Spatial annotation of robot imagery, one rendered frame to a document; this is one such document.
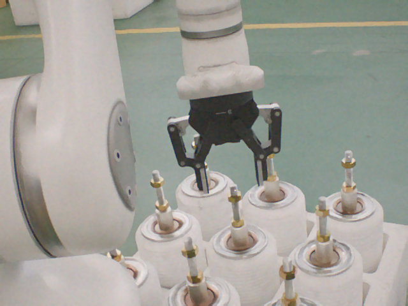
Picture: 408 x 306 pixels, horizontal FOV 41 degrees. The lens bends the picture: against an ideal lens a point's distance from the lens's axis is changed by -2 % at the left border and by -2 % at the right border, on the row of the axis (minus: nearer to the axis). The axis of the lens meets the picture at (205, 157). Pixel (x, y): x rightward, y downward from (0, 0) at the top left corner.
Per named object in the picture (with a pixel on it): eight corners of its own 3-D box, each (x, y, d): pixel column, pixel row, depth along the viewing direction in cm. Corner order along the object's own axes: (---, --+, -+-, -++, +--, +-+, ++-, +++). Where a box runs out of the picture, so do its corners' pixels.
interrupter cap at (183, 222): (169, 208, 85) (168, 204, 85) (203, 224, 80) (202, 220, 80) (131, 231, 81) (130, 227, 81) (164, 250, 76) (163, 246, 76)
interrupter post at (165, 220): (167, 221, 82) (164, 203, 81) (178, 226, 81) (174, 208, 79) (155, 229, 81) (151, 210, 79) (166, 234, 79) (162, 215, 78)
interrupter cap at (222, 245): (245, 268, 70) (245, 264, 70) (201, 249, 75) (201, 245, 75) (279, 237, 75) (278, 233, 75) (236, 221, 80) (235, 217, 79)
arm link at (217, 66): (178, 103, 57) (169, 46, 54) (178, 68, 67) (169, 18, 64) (266, 90, 57) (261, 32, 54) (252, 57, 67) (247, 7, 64)
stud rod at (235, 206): (235, 231, 75) (228, 183, 71) (242, 230, 75) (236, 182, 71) (235, 235, 74) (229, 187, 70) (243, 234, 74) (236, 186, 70)
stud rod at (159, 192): (167, 214, 80) (158, 169, 77) (167, 218, 79) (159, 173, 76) (160, 215, 80) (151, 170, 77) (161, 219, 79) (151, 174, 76)
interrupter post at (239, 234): (242, 251, 73) (239, 231, 72) (228, 245, 75) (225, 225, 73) (252, 241, 75) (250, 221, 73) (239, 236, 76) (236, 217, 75)
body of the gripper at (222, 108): (249, 52, 67) (257, 122, 71) (180, 62, 67) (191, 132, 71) (257, 72, 60) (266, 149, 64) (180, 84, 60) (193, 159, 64)
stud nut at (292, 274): (295, 268, 58) (294, 261, 58) (299, 278, 57) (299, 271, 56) (276, 271, 58) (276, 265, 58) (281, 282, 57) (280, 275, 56)
